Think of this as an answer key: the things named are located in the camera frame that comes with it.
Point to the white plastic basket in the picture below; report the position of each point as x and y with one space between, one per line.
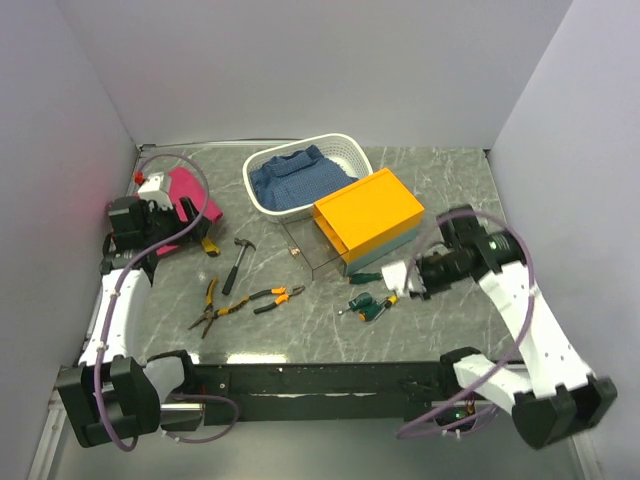
340 148

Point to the dark green screwdriver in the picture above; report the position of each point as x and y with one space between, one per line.
362 278

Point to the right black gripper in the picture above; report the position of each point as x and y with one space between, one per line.
428 287

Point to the yellow drawer cabinet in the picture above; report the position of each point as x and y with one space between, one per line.
368 218

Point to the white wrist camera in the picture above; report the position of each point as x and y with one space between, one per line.
402 277
155 189

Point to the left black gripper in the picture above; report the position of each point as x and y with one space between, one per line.
150 210

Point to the yellow screwdriver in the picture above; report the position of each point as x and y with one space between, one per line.
390 301

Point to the yellow black tape measure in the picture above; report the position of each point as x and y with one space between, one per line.
209 247

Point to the orange black combination pliers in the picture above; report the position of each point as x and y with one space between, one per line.
282 295

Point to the pink folded towel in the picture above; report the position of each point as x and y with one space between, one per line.
185 184

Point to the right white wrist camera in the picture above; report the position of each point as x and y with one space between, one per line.
402 277

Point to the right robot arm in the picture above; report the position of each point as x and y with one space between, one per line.
549 391

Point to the blue checkered shirt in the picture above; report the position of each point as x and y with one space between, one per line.
301 178

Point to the yellow needle nose pliers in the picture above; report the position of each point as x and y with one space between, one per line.
207 316

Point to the green orange stubby screwdriver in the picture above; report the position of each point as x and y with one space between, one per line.
373 311

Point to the black handled hammer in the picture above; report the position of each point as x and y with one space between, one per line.
244 245

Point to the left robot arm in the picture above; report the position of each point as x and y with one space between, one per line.
109 396

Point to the black base beam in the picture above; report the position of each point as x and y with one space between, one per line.
305 392

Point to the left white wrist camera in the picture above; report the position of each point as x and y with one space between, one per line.
155 189

